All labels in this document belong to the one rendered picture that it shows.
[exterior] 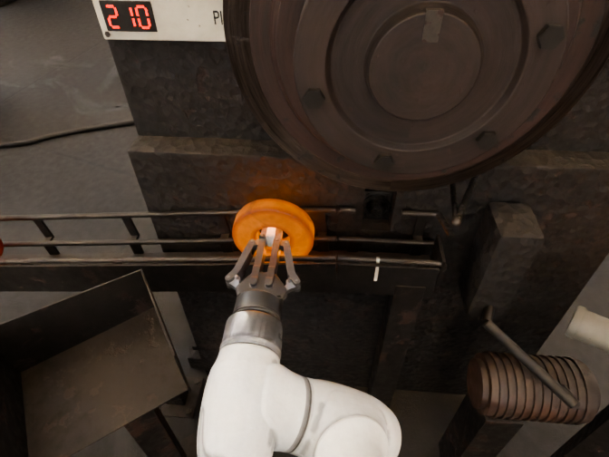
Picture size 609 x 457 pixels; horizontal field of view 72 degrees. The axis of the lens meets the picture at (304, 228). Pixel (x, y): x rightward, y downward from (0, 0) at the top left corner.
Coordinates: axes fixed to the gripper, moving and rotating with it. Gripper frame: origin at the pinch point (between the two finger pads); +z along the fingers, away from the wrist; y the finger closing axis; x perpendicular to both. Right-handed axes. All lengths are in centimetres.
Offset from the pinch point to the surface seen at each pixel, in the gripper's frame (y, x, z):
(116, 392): -24.9, -14.3, -27.1
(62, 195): -123, -80, 91
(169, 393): -15.3, -13.7, -26.9
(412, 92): 19.4, 33.8, -10.5
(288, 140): 4.2, 21.1, -1.8
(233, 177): -8.1, 6.0, 7.2
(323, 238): 9.4, -5.9, 3.4
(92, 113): -146, -84, 173
